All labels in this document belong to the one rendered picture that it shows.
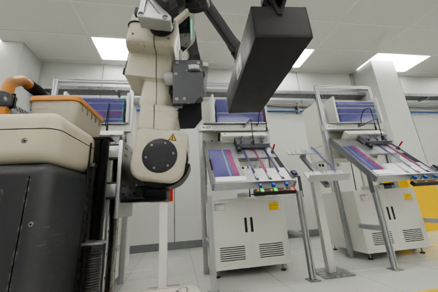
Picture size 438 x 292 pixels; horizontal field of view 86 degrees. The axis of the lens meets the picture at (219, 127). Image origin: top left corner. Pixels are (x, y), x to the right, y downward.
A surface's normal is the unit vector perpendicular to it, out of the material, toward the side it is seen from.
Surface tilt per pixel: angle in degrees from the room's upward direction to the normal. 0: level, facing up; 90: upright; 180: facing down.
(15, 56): 90
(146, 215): 90
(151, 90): 90
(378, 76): 90
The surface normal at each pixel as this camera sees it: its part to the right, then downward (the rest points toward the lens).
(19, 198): 0.10, -0.32
